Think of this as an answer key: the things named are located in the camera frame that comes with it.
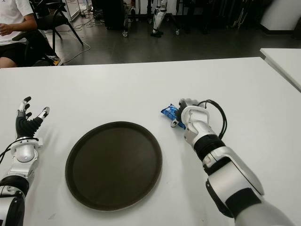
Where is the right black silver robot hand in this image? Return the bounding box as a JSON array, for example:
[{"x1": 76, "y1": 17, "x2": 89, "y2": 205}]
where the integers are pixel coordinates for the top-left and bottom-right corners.
[{"x1": 170, "y1": 98, "x2": 200, "y2": 128}]

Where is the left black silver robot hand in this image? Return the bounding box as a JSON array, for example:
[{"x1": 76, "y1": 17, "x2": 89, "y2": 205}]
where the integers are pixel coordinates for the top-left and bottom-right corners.
[{"x1": 15, "y1": 96, "x2": 50, "y2": 139}]

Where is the blue Oreo cookie packet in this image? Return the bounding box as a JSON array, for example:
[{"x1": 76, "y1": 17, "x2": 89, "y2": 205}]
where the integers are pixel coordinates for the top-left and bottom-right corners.
[{"x1": 160, "y1": 104, "x2": 187, "y2": 129}]

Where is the black office chair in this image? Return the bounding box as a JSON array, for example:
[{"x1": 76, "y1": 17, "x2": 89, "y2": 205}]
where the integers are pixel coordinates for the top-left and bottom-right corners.
[{"x1": 11, "y1": 29, "x2": 62, "y2": 67}]

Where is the round dark brown tray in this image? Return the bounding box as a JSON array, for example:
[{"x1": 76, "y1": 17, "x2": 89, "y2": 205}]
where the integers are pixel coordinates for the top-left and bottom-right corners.
[{"x1": 65, "y1": 121, "x2": 163, "y2": 211}]

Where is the white humanoid robot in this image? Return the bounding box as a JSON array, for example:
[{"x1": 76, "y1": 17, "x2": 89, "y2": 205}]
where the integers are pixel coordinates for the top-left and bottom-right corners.
[{"x1": 150, "y1": 0, "x2": 169, "y2": 38}]

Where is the black wheeled robot gantry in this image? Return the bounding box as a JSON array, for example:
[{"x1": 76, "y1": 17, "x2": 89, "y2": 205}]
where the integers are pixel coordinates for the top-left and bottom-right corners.
[{"x1": 121, "y1": 0, "x2": 182, "y2": 38}]

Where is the black folded chair stack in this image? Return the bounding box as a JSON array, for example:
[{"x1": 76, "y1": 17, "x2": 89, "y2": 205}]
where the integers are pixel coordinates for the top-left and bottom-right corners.
[{"x1": 230, "y1": 3, "x2": 250, "y2": 30}]

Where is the black folding chair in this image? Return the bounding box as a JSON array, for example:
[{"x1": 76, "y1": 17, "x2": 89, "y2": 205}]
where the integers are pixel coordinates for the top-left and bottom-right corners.
[{"x1": 30, "y1": 0, "x2": 84, "y2": 51}]

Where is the seated person in white shirt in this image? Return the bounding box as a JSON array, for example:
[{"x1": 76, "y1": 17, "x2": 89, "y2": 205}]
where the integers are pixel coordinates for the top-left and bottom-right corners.
[{"x1": 0, "y1": 0, "x2": 38, "y2": 68}]

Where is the white side table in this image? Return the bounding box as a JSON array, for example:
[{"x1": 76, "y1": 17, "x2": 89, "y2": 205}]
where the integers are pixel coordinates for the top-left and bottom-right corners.
[{"x1": 259, "y1": 48, "x2": 301, "y2": 92}]

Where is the black cabinet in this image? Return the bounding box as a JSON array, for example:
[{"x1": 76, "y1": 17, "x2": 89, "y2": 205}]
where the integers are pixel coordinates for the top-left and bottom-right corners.
[{"x1": 103, "y1": 0, "x2": 125, "y2": 30}]

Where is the white display board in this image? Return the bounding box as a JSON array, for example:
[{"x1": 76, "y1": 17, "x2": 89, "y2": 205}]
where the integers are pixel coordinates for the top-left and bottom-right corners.
[{"x1": 64, "y1": 0, "x2": 90, "y2": 22}]

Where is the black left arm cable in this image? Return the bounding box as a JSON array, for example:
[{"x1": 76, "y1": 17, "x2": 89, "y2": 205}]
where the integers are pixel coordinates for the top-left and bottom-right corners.
[{"x1": 0, "y1": 140, "x2": 17, "y2": 166}]

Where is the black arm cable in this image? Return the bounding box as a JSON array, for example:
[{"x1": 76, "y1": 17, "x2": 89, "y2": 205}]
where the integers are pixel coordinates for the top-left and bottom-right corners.
[
  {"x1": 0, "y1": 140, "x2": 17, "y2": 166},
  {"x1": 197, "y1": 100, "x2": 228, "y2": 140}
]

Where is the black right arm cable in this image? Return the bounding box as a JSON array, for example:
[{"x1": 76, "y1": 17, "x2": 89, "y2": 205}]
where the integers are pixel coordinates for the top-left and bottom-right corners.
[{"x1": 197, "y1": 100, "x2": 228, "y2": 140}]

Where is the white floor cable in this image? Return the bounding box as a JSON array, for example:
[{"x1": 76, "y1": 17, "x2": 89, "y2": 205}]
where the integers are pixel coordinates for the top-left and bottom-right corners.
[{"x1": 60, "y1": 22, "x2": 92, "y2": 65}]

